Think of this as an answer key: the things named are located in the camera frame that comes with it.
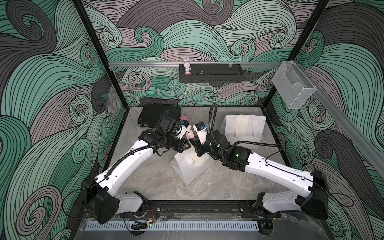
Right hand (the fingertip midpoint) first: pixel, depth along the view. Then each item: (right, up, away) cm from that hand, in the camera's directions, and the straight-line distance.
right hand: (190, 140), depth 70 cm
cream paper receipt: (+4, -11, +5) cm, 13 cm away
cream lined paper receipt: (+30, +6, +14) cm, 34 cm away
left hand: (0, -3, +2) cm, 4 cm away
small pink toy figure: (-4, +11, +40) cm, 41 cm away
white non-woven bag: (-1, -14, +3) cm, 14 cm away
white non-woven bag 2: (+38, +6, +13) cm, 40 cm away
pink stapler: (0, +3, -2) cm, 3 cm away
